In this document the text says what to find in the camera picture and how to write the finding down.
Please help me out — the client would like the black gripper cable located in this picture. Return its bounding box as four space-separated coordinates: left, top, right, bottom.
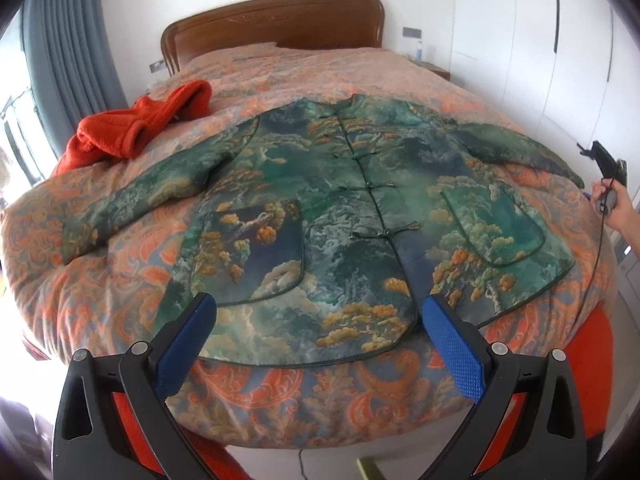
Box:
572 210 612 323

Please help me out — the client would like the window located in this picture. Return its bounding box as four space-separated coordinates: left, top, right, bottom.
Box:
0 80 43 206

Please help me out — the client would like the olive yellow object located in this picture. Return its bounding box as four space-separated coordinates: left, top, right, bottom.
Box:
357 457 390 480

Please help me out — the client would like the white wardrobe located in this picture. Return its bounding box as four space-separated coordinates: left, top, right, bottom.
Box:
450 0 640 161

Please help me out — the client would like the green landscape print jacket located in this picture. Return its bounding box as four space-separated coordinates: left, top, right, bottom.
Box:
62 94 586 368

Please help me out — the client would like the blue-grey curtain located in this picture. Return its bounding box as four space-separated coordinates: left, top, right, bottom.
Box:
20 0 128 181

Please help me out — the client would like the wooden headboard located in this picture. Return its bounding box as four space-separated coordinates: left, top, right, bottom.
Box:
160 0 386 73

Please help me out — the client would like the person's right hand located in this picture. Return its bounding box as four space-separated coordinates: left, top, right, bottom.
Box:
590 179 637 233

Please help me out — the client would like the red bed base cover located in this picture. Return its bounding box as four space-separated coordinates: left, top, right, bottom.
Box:
107 305 621 480

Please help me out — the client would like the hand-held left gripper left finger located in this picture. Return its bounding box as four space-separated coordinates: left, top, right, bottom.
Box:
52 292 236 480

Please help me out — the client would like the orange paisley bedspread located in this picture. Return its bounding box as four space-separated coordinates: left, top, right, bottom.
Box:
0 42 618 448

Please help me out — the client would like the person's right forearm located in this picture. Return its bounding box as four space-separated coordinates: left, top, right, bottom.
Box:
612 200 640 263

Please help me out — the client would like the orange-red fleece garment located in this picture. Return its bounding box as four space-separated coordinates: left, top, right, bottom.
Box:
52 80 213 176

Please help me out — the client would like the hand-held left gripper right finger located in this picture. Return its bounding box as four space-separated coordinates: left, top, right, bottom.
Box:
422 294 588 480

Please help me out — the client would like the wooden nightstand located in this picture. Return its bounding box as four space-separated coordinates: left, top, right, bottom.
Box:
407 57 451 81

